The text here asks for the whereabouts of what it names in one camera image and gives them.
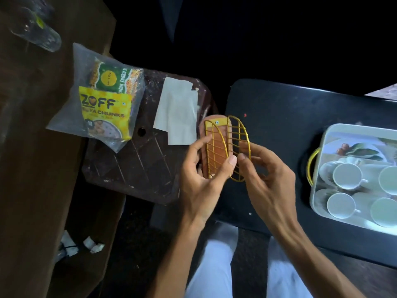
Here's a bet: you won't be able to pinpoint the clear drinking glass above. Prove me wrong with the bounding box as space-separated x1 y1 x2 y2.
9 5 62 53

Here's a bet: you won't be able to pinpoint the person's left hand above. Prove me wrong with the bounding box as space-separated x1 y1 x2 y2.
179 135 238 226

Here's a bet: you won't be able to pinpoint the person's right hand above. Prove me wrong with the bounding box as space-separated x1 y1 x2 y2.
237 142 301 238

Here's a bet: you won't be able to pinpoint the green snack packet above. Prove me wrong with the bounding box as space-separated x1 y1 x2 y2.
89 58 144 94

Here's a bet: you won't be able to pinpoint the wooden napkin holder gold wire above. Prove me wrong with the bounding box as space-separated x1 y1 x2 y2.
200 114 251 183

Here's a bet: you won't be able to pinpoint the brown plastic stool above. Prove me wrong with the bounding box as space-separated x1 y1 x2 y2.
82 68 218 206

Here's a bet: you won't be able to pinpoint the person's right forearm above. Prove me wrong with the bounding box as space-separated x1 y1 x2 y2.
272 223 368 298

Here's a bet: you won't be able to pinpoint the white tray with gold handle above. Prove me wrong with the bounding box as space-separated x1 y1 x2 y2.
306 123 397 237

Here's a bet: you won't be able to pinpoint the white trousers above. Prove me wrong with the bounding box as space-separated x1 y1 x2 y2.
185 228 314 298

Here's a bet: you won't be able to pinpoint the white paper sheet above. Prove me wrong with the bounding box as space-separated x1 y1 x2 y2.
153 76 199 146

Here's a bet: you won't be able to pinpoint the clear plastic bag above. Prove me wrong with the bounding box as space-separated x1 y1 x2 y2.
46 43 146 153

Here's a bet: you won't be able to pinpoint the yellow food packet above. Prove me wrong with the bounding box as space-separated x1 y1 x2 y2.
78 86 133 143

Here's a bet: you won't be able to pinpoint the person's left forearm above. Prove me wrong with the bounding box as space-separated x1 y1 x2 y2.
148 214 214 298

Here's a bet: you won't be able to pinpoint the white saucer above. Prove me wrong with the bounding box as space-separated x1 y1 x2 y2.
319 161 339 190
314 189 333 213

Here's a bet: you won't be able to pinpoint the white cup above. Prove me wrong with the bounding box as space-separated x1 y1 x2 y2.
370 197 397 228
332 163 369 190
326 192 362 220
378 166 397 196

